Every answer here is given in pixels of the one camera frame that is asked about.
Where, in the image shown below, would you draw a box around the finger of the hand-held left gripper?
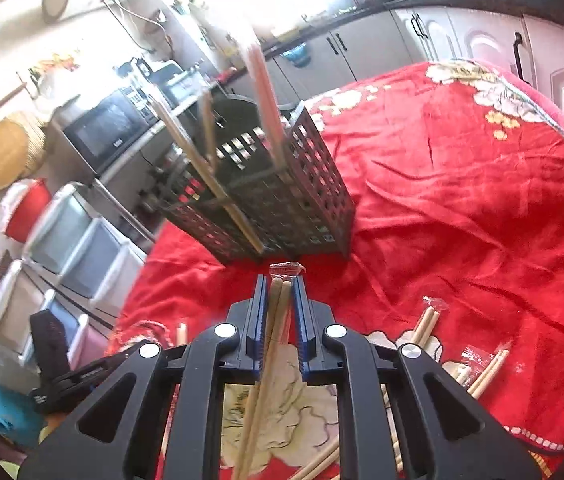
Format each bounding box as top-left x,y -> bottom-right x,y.
29,309 -> 72,383

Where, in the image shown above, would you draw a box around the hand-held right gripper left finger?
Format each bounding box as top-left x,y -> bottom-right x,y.
17,275 -> 269,480

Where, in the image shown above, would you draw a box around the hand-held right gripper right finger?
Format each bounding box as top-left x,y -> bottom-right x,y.
292,276 -> 542,480

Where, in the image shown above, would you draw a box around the chopstick pair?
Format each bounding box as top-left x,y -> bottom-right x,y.
147,95 -> 267,256
197,87 -> 220,171
242,25 -> 287,166
232,261 -> 307,480

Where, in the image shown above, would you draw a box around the black plastic utensil basket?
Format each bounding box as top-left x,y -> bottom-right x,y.
154,94 -> 356,267

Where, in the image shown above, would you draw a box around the bunch of wooden chopsticks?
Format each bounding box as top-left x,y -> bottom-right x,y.
159,297 -> 512,480

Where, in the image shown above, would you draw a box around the pastel plastic drawer tower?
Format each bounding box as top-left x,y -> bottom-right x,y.
22,182 -> 147,301
0,260 -> 113,368

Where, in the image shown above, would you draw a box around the teal plastic object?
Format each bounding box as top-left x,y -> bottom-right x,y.
0,375 -> 45,448

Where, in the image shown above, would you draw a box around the red plastic basin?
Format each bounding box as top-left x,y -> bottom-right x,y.
1,178 -> 53,241

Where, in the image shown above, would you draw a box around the red floral blanket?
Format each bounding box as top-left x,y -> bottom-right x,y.
107,57 -> 564,480

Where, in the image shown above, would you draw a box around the black microwave oven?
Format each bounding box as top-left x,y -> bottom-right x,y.
44,87 -> 153,176

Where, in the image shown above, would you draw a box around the blue hanging bin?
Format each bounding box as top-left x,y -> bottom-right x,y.
279,42 -> 311,67

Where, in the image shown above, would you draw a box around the white lower kitchen cabinets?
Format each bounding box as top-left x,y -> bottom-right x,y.
262,2 -> 564,133

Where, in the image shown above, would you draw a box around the colourful wall poster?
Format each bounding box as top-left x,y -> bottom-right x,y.
29,50 -> 83,78

